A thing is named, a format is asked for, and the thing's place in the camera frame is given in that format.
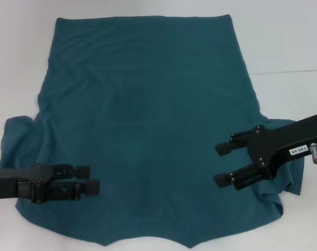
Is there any teal blue t-shirt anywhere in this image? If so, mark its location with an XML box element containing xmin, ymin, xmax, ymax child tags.
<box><xmin>0</xmin><ymin>14</ymin><xmax>305</xmax><ymax>235</ymax></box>

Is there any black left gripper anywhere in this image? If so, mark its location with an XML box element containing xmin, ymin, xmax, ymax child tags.
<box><xmin>0</xmin><ymin>163</ymin><xmax>101</xmax><ymax>203</ymax></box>

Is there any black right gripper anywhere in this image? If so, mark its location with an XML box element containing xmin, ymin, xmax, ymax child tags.
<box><xmin>213</xmin><ymin>114</ymin><xmax>317</xmax><ymax>191</ymax></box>

